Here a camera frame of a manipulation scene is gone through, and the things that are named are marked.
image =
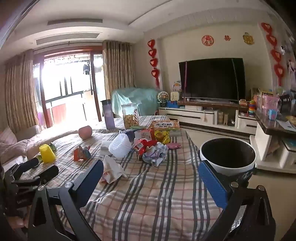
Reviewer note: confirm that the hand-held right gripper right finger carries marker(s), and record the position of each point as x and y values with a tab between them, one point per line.
212	185

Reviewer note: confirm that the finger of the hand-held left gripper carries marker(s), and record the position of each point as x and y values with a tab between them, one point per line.
48	173
29	164

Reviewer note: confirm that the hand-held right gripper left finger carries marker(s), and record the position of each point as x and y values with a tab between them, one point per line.
96	176

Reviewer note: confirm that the white wrapper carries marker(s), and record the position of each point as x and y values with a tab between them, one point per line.
112	170

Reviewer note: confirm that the orange snack wrapper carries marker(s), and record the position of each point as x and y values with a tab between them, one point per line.
81	153

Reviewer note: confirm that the white paper napkin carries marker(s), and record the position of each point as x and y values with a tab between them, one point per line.
106	144

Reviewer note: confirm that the white round bin black liner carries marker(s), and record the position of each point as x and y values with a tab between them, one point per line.
227	153

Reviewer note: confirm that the white ribbed plastic cup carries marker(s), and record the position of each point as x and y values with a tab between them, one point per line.
120	146

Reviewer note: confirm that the dark blue bag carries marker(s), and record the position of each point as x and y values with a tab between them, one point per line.
128	134

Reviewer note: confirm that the red snack wrapper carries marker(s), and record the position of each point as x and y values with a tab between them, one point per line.
142	147

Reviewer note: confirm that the pink wrapper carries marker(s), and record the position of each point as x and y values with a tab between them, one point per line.
174	146

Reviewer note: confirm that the paper ball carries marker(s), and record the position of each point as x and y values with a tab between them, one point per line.
155	154

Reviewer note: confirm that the red and white box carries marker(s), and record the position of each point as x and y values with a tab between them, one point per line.
143	134

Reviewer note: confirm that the yellow wrapper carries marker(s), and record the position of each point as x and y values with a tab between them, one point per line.
161	136

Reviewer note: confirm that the person's left hand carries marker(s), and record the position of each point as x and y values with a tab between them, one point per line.
16	223

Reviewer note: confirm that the yellow plastic toy cup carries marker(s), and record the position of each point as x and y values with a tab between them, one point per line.
47	154

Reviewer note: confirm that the pink sofa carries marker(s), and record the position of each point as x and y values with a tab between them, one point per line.
16	143

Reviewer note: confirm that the brown egg-shaped object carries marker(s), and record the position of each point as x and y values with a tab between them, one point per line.
85	132

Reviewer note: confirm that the plaid blanket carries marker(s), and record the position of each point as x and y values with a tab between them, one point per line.
150	197

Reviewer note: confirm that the purple drinking bottle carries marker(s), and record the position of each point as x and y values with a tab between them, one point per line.
108	115

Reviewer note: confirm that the clear cookie jar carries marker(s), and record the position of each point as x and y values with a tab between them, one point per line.
130	118

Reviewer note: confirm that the white side table dark top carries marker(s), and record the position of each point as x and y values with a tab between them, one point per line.
266	143

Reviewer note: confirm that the white television cabinet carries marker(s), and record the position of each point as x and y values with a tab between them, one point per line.
196	117

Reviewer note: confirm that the beige curtain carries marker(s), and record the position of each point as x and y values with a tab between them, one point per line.
20	92
118	69

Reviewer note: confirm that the orange snack box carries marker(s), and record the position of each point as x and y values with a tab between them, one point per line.
165	126

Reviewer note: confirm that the teal covered armchair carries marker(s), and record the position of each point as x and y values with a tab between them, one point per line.
143	99

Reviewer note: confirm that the small blue box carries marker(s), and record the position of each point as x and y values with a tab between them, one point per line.
272	115

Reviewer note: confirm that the cream toy board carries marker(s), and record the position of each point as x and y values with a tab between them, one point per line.
175	96

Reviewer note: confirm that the ferris wheel toy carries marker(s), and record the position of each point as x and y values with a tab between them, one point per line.
163	97

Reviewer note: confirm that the pink toy box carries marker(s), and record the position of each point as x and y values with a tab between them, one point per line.
270	102

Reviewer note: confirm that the round colourful sign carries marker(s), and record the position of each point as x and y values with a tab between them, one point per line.
177	86

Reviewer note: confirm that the black television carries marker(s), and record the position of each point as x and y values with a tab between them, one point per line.
211	78

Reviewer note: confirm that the round red paper cutting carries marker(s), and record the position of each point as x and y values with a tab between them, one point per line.
207	40

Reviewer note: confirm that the brown balcony door frame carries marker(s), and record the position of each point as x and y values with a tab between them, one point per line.
44	92

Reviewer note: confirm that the small red wall decal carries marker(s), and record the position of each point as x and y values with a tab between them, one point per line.
227	37

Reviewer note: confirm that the golden wall decal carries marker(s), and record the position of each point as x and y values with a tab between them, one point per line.
248	38

